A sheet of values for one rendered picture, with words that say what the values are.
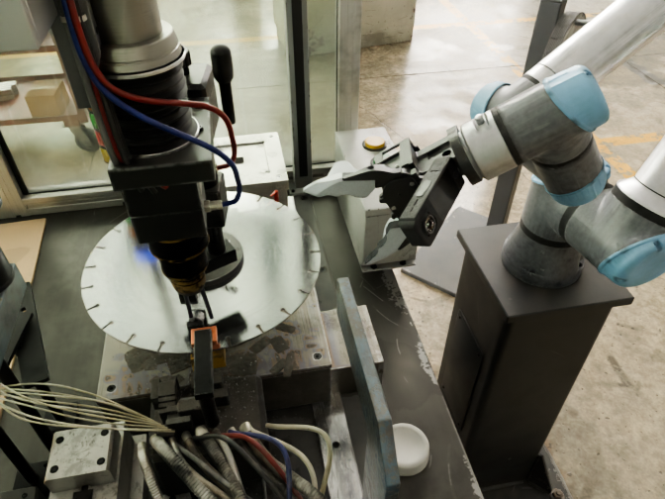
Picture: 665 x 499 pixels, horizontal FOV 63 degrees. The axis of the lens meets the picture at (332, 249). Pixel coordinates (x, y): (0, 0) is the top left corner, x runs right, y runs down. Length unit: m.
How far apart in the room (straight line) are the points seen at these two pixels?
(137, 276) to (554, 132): 0.56
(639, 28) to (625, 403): 1.32
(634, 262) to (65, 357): 0.90
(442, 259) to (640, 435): 0.88
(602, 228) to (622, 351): 1.21
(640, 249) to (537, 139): 0.31
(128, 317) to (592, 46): 0.71
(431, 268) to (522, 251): 1.10
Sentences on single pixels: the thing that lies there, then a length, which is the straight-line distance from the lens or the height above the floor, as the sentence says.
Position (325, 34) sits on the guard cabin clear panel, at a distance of 1.14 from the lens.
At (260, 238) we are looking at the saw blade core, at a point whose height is 0.95.
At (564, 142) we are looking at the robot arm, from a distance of 0.68.
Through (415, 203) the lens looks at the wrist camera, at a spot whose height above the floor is 1.10.
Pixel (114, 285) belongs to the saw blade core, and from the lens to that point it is 0.79.
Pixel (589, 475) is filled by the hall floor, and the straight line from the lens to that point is 1.79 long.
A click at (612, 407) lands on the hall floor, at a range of 1.94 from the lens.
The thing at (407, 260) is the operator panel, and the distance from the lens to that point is 1.07.
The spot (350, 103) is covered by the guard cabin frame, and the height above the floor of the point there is 0.94.
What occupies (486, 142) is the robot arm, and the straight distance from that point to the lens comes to 0.66.
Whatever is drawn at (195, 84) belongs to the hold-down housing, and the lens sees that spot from 0.54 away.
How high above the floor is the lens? 1.47
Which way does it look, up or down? 42 degrees down
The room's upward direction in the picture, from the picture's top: straight up
